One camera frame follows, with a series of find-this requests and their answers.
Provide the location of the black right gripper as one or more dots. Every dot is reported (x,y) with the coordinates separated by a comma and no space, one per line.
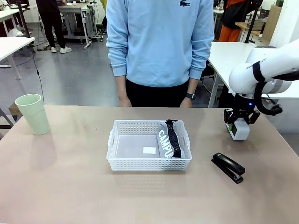
(243,113)

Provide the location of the white rectangular box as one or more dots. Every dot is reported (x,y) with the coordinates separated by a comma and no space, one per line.
(240,130)

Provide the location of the black stapler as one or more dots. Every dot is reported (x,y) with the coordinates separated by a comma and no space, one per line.
(230,164)

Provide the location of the person's right forearm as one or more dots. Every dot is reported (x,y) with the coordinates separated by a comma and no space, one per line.
(121,85)

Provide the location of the person's left forearm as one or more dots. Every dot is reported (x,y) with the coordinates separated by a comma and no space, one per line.
(191,86)

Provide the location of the white perforated plastic basket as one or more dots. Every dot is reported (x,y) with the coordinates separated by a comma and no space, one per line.
(121,161)

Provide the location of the person's left hand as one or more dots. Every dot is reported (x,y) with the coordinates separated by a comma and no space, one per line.
(186,103)

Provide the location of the person's right hand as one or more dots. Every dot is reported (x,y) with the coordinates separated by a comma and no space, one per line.
(124,100)

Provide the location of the black wrist watch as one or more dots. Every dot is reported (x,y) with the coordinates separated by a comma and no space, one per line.
(191,96)

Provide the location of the grey Campus pencil case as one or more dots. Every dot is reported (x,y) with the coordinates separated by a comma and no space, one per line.
(164,144)

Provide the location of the black trousers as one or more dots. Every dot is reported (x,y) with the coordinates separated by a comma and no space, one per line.
(158,96)

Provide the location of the wooden top desk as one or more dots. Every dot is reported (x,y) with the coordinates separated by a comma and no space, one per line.
(250,28)

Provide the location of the person in orange trousers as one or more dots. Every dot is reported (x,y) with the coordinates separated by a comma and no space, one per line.
(231,23)

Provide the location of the black vertical pole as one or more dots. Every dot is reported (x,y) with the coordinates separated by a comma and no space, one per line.
(251,22)

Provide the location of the white paper label sticker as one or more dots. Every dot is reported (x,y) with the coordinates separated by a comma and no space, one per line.
(149,150)

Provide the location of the brown cardboard sheet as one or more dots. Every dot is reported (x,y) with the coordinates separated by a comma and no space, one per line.
(272,22)

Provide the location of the light blue sweatshirt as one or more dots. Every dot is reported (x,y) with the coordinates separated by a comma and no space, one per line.
(158,39)

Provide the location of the light green plastic cup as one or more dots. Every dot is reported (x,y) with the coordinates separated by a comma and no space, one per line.
(35,116)

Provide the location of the person in black clothes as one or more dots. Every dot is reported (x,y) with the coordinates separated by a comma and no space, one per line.
(52,23)

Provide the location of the white table with white legs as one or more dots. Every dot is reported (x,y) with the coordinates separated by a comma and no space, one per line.
(11,46)

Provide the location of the white plastic bag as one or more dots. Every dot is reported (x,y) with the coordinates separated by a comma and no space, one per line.
(15,32)

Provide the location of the dark folding chair frame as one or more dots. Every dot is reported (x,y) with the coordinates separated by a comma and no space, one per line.
(4,121)

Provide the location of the black camera stand pole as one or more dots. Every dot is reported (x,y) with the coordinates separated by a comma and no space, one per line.
(23,18)

